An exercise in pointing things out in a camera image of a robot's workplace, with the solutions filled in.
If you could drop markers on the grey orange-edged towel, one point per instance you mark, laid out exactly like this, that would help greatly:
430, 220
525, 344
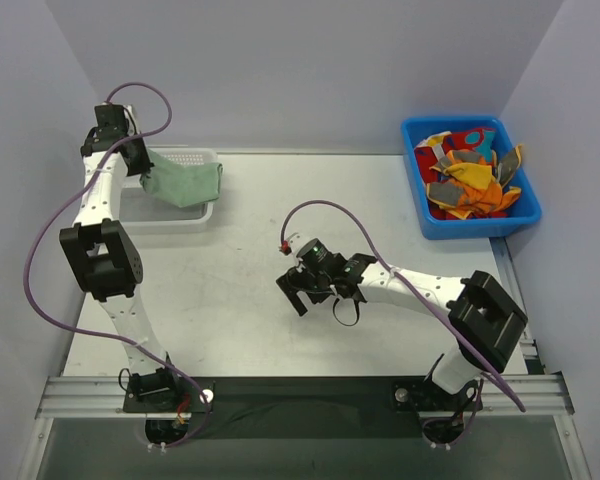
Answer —
507, 166

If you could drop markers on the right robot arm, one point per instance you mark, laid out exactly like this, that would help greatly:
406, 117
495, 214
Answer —
484, 320

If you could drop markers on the aluminium front rail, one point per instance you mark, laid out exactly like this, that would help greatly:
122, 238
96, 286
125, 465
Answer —
81, 432

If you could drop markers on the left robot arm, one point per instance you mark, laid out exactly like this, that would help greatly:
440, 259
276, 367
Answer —
103, 258

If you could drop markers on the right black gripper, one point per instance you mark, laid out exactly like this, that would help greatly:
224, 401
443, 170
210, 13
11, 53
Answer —
297, 288

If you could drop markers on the black base mat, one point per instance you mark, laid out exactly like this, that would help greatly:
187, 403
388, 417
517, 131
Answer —
311, 408

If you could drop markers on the orange towel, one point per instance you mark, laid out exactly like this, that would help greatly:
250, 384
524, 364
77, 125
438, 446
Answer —
471, 190

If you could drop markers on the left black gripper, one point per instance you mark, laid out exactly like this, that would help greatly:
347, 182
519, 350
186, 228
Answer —
136, 156

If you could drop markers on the green panda towel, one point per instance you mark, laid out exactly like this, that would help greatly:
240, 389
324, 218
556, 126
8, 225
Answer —
185, 179

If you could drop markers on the blue plastic bin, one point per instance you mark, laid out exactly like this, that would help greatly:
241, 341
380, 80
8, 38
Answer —
524, 213

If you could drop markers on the white perforated plastic basket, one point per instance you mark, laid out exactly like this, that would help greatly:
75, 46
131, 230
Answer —
142, 214

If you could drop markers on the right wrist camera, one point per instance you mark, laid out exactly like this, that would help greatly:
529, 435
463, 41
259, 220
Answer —
308, 253

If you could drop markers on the red blue towel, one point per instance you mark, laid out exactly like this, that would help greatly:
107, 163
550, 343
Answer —
432, 151

